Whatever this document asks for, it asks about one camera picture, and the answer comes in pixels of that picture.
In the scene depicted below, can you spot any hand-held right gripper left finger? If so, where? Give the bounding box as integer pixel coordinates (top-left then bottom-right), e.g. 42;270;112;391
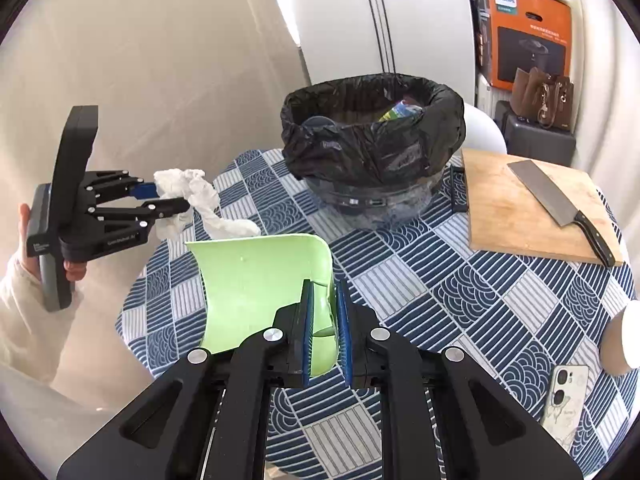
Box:
56;280;316;480

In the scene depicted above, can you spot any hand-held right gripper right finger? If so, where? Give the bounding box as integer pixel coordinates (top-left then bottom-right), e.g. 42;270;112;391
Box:
336;280;584;480

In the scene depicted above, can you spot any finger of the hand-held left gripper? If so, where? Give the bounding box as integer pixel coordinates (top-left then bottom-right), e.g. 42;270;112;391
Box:
84;169;161;202
91;196;192;229

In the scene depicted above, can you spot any white tissue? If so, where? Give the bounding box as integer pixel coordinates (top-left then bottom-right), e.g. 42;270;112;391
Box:
152;166;262;241

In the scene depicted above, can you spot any clear plastic trash bin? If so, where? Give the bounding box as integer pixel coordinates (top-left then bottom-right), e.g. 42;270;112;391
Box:
302;166;447;231

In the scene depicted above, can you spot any black trash bag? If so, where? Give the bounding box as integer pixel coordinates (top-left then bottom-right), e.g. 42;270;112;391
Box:
280;74;467;187

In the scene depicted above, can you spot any person's left forearm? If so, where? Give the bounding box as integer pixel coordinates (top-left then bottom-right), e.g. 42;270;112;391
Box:
0;255;83;386

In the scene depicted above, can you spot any person's left hand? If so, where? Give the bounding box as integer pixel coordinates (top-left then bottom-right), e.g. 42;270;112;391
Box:
17;203;88;284

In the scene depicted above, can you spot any blue patterned tablecloth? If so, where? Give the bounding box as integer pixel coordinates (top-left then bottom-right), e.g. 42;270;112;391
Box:
116;147;640;480

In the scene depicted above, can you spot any wooden cutting board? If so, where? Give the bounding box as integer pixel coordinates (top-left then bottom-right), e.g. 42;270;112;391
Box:
461;147;626;267

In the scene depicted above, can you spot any phone with white case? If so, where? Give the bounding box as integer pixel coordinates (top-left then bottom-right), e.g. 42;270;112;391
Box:
541;364;590;453

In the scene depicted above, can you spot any white chair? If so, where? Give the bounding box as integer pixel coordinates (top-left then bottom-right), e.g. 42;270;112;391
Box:
462;102;508;156

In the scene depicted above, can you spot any cleaver knife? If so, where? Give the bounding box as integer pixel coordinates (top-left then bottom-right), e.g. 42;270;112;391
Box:
506;159;617;268

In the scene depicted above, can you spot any grey suitcase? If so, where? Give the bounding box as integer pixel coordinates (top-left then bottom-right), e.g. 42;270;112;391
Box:
494;100;577;167

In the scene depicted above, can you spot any beige paper cylinder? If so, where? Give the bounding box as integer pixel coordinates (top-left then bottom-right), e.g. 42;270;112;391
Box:
599;300;640;377

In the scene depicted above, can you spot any brown handbag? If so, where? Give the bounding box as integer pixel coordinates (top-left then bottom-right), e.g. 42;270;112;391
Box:
511;66;576;132

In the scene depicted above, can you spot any orange and black box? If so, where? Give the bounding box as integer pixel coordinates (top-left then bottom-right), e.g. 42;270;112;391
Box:
475;0;573;92

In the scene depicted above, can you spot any black cable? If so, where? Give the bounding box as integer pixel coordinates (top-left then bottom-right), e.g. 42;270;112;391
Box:
373;0;399;74
359;0;387;74
366;0;393;74

